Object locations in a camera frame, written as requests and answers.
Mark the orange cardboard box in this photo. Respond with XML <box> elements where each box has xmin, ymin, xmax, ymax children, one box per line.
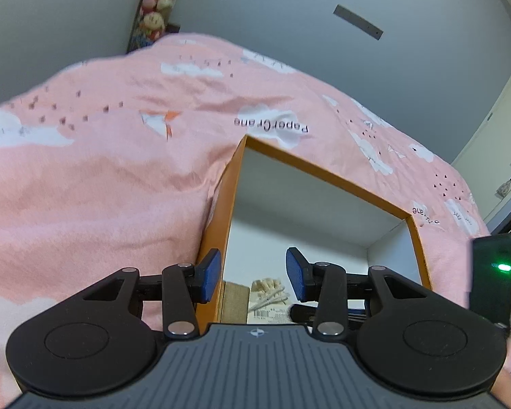
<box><xmin>196</xmin><ymin>137</ymin><xmax>431</xmax><ymax>328</ymax></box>

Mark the white door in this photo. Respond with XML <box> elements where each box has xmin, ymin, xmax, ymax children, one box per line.
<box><xmin>453</xmin><ymin>76</ymin><xmax>511</xmax><ymax>222</ymax></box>

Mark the pink cloud print blanket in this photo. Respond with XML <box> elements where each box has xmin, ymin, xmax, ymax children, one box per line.
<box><xmin>0</xmin><ymin>34</ymin><xmax>487</xmax><ymax>408</ymax></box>

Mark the stuffed toy pile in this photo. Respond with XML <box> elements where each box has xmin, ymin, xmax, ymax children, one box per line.
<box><xmin>127</xmin><ymin>0</ymin><xmax>180</xmax><ymax>53</ymax></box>

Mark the grey wall strip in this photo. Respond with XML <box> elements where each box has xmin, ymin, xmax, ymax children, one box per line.
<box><xmin>333</xmin><ymin>5</ymin><xmax>383</xmax><ymax>41</ymax></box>

